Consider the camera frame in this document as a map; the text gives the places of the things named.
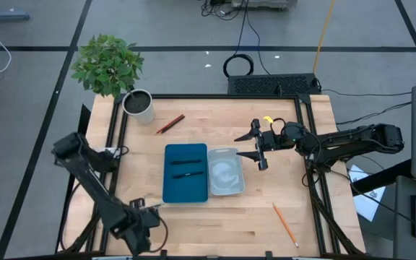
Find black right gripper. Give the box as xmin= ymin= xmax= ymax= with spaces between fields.
xmin=234 ymin=118 xmax=285 ymax=172

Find orange pencil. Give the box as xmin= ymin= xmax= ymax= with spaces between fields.
xmin=272 ymin=201 xmax=300 ymax=248

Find red pencil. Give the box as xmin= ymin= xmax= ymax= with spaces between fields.
xmin=155 ymin=114 xmax=184 ymax=135

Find blue plastic bin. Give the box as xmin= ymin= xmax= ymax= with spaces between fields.
xmin=162 ymin=142 xmax=209 ymax=204

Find black perforated computer case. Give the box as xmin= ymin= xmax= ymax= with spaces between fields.
xmin=227 ymin=73 xmax=321 ymax=96

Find white paper sheet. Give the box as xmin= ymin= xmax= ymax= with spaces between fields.
xmin=347 ymin=164 xmax=387 ymax=222

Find black desk bar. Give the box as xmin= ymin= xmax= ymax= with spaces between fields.
xmin=351 ymin=158 xmax=412 ymax=197

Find grey device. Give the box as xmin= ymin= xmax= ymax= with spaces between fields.
xmin=230 ymin=0 xmax=298 ymax=11

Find green plant in white pot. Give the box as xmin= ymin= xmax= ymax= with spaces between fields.
xmin=69 ymin=33 xmax=156 ymax=126

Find grey desk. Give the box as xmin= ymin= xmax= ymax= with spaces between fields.
xmin=392 ymin=175 xmax=416 ymax=260

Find grey desk foot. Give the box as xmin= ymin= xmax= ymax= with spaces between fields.
xmin=0 ymin=0 xmax=31 ymax=22

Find grey plastic bin with handles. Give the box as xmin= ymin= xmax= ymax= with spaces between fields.
xmin=207 ymin=147 xmax=246 ymax=196

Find black metal table frame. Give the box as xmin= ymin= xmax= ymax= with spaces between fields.
xmin=54 ymin=92 xmax=366 ymax=260

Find coiled black cable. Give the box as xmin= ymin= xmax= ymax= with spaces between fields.
xmin=222 ymin=0 xmax=255 ymax=79

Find thin black cable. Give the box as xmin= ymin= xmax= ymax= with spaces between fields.
xmin=319 ymin=87 xmax=413 ymax=98
xmin=348 ymin=180 xmax=416 ymax=225
xmin=335 ymin=101 xmax=413 ymax=126

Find yellow cable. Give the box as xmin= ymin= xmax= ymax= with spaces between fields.
xmin=312 ymin=0 xmax=337 ymax=75

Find tangled black cables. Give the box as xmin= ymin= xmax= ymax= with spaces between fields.
xmin=199 ymin=0 xmax=247 ymax=22

